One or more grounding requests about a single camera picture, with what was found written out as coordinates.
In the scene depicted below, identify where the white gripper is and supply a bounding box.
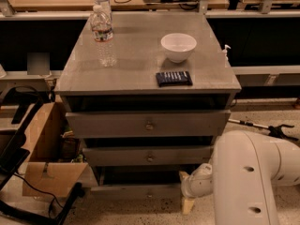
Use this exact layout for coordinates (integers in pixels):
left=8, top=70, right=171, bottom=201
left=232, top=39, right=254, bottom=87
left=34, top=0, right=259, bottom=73
left=179, top=163, right=213, bottom=215

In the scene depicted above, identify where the grey bottom drawer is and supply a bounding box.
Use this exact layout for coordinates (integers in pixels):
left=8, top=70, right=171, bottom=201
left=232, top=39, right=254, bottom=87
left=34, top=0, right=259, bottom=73
left=89, top=165, right=188, bottom=201

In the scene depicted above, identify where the grey drawer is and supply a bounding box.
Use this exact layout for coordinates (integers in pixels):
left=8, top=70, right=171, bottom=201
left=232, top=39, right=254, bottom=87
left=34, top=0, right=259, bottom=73
left=89, top=165, right=188, bottom=201
left=66, top=110, right=231, bottom=138
left=83, top=146, right=212, bottom=166

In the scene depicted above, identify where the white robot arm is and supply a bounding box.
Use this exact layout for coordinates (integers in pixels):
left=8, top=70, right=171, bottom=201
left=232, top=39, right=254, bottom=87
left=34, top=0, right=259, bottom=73
left=181, top=130, right=300, bottom=225

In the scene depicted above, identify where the grey top drawer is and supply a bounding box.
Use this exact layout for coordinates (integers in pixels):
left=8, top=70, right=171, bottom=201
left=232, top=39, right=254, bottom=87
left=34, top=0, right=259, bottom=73
left=66, top=110, right=231, bottom=138

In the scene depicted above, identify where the grey middle drawer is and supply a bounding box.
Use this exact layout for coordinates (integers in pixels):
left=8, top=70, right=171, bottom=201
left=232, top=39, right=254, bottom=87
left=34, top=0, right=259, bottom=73
left=83, top=146, right=212, bottom=166

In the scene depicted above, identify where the grey drawer cabinet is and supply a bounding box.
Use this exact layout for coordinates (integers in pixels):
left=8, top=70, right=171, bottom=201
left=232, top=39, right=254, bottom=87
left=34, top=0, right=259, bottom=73
left=54, top=10, right=242, bottom=200

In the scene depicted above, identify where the black stand with pole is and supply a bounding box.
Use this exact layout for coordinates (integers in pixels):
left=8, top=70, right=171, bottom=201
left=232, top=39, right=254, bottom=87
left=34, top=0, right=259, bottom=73
left=229, top=119, right=298, bottom=142

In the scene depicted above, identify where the dark blue snack packet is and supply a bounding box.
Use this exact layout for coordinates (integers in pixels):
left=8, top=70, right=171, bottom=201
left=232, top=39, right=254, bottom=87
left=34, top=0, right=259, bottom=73
left=156, top=71, right=193, bottom=87

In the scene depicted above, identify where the brown cardboard box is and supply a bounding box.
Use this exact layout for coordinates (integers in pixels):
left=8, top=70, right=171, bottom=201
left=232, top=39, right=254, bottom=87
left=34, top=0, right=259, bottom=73
left=22, top=103, right=87, bottom=198

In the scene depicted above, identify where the white pump bottle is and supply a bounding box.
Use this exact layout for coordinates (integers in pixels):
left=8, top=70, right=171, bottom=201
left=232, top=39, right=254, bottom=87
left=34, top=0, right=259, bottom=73
left=222, top=44, right=231, bottom=61

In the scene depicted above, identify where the white bowl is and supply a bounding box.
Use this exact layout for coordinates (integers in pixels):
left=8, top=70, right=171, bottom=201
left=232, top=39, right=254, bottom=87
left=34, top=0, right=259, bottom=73
left=160, top=33, right=197, bottom=63

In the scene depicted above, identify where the front clear water bottle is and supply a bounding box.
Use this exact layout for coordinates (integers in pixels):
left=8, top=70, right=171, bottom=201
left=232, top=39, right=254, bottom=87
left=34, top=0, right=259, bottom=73
left=89, top=5, right=116, bottom=68

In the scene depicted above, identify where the black chair frame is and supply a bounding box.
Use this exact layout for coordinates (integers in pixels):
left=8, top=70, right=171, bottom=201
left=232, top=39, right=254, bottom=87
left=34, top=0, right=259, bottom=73
left=0, top=86, right=84, bottom=225

